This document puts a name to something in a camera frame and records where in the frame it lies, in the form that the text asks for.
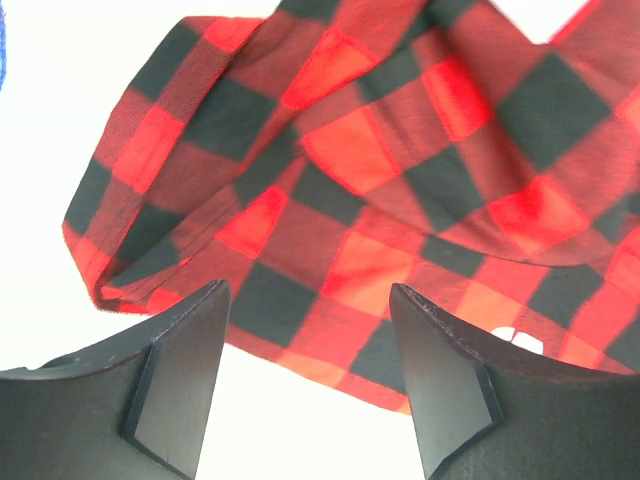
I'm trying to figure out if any blue checked shirt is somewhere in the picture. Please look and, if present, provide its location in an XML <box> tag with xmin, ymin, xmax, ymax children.
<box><xmin>0</xmin><ymin>1</ymin><xmax>7</xmax><ymax>91</ymax></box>

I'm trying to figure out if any red black plaid shirt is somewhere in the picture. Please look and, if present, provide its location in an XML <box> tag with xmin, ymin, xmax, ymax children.
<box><xmin>63</xmin><ymin>1</ymin><xmax>639</xmax><ymax>412</ymax></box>

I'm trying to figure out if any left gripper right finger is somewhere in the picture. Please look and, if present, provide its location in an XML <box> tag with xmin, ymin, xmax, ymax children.
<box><xmin>390</xmin><ymin>284</ymin><xmax>639</xmax><ymax>479</ymax></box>

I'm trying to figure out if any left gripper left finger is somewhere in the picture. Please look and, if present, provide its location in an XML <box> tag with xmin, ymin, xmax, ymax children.
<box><xmin>1</xmin><ymin>280</ymin><xmax>231</xmax><ymax>480</ymax></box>

